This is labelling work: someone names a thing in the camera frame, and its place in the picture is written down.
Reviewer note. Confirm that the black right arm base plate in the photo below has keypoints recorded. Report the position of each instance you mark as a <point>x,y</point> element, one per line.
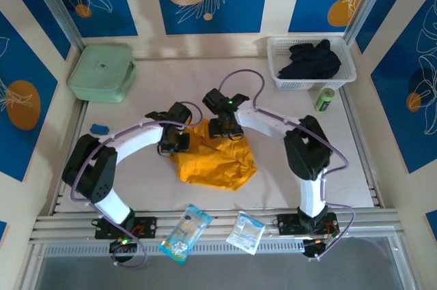
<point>286,224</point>

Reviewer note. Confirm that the yellow t-shirt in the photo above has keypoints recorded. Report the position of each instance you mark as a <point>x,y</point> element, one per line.
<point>211,167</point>

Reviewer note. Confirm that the blue and yellow snack packet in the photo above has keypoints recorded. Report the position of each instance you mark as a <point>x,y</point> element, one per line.
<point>186,235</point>

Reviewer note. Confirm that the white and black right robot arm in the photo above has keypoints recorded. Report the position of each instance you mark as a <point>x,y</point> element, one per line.
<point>263,119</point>

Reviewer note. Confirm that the aluminium front rail frame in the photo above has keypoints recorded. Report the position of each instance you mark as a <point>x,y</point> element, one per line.
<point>222,221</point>

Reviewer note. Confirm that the aluminium side rail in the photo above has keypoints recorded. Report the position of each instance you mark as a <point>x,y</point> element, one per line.
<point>58,201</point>
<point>372,184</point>

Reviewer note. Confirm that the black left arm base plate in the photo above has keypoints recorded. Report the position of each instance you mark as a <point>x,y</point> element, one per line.
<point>147,227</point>

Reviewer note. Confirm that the green can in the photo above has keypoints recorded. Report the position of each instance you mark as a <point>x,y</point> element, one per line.
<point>324,99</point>

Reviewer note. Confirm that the small blue sponge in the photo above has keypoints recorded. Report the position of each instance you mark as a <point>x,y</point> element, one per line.
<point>99,129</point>

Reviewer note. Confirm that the aluminium corner post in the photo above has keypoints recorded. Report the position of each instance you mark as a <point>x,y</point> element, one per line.
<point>366,3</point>
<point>56,3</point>

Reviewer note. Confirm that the white plastic mesh basket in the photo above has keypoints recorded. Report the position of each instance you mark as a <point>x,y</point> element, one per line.
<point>278,51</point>

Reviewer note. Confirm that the mint green zip case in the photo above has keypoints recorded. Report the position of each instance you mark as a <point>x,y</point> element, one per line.
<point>99,71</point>

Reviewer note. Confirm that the white and blue packet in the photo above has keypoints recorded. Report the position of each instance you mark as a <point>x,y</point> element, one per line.
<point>246,233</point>

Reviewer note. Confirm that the dark navy t-shirt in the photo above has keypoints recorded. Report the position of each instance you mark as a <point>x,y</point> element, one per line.
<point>314,65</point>

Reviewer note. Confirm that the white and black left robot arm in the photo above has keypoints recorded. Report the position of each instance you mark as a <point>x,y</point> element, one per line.
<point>136,140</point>

